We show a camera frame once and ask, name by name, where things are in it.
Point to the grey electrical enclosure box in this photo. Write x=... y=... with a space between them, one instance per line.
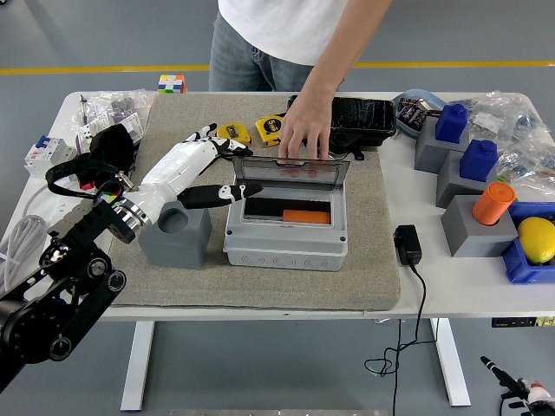
x=284 y=247

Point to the black plastic tray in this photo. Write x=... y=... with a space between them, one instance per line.
x=368 y=115

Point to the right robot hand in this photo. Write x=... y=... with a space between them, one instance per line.
x=535 y=392

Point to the dark purple packets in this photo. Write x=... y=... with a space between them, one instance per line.
x=412 y=112

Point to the light blue bowl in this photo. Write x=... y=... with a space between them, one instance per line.
x=416 y=96

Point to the black cloth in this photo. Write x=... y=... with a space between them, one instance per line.
x=112 y=145

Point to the metal screwdriver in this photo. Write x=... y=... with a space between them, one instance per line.
x=82 y=108

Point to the blue bottle-shaped block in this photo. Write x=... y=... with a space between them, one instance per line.
x=478 y=161
x=452 y=123

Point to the grey block holder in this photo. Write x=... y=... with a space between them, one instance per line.
x=431 y=154
x=451 y=186
x=470 y=236

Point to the grey block with round hole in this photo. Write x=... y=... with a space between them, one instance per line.
x=178 y=247

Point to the grey-brown mat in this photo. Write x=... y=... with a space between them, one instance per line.
x=260 y=290

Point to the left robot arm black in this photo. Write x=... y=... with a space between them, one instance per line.
x=47 y=312

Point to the blue storage bin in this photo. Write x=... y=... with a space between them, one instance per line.
x=518 y=266

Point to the person's hand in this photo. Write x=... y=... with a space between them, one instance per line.
x=305 y=130

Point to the colourful puzzle cube white face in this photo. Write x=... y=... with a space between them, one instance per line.
x=172 y=83

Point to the black table control panel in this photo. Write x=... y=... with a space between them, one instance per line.
x=516 y=322

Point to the person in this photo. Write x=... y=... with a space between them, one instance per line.
x=282 y=26

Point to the person's forearm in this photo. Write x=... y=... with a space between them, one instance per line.
x=342 y=56

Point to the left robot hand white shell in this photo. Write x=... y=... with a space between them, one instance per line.
x=173 y=173

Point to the yellow lemon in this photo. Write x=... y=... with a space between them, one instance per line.
x=537 y=240

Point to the orange cylinder battery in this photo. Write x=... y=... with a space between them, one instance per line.
x=492 y=203
x=305 y=216

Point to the clear bags of components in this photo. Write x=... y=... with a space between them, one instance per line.
x=520 y=134

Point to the white blue circuit breaker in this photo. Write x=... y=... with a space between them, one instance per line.
x=43 y=151

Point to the smoky transparent box lid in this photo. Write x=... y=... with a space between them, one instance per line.
x=264 y=173

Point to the clear bags of small parts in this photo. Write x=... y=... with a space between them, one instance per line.
x=117 y=102

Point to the white power strip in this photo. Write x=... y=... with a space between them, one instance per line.
x=69 y=201

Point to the white table leg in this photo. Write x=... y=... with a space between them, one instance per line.
x=136 y=368
x=451 y=364

